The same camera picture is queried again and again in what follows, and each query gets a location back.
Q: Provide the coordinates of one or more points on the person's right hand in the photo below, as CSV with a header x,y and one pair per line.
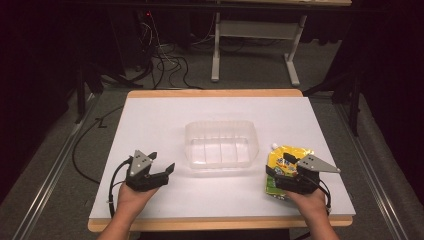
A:
x,y
310,201

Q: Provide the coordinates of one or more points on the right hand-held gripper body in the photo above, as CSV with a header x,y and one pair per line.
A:
x,y
300,183

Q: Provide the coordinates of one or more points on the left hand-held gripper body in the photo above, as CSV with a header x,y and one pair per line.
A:
x,y
141,178

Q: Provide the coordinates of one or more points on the person's left hand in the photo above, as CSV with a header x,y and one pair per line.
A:
x,y
133,198

